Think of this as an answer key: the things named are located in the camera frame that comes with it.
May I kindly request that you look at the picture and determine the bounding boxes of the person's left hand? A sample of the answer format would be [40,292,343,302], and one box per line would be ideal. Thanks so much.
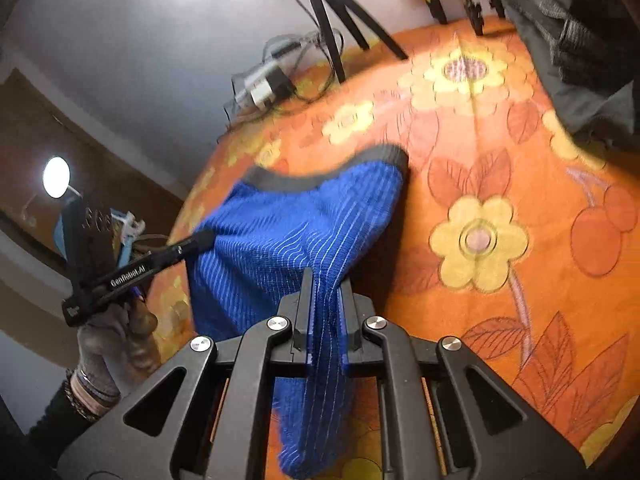
[77,304,162,397]

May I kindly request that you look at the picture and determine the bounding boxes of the round white lamp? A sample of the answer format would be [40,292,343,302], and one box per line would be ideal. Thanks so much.
[42,156,82,200]

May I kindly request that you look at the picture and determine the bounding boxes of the orange floral bedsheet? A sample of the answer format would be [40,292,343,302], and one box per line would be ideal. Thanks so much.
[148,14,640,480]

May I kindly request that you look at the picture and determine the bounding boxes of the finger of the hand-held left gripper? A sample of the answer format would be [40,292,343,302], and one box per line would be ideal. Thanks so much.
[148,230,216,276]

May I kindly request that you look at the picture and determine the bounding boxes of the blue striped pants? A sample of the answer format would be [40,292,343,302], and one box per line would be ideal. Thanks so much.
[186,144,411,480]

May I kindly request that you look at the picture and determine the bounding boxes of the person's left forearm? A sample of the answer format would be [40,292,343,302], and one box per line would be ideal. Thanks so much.
[22,370,122,461]

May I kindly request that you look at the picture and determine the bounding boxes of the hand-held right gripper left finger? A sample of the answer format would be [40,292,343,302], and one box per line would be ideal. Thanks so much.
[57,267,317,480]

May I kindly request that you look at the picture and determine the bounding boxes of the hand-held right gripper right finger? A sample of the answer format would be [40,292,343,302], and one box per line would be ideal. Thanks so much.
[339,289,589,480]

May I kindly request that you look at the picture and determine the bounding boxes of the beaded bracelets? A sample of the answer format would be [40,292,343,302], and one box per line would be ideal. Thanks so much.
[64,368,122,423]

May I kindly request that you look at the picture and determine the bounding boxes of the white power adapter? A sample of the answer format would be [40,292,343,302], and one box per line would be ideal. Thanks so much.
[231,58,297,111]

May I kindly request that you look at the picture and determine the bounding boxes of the dark grey cloth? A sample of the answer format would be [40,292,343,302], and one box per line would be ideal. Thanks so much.
[491,0,640,147]

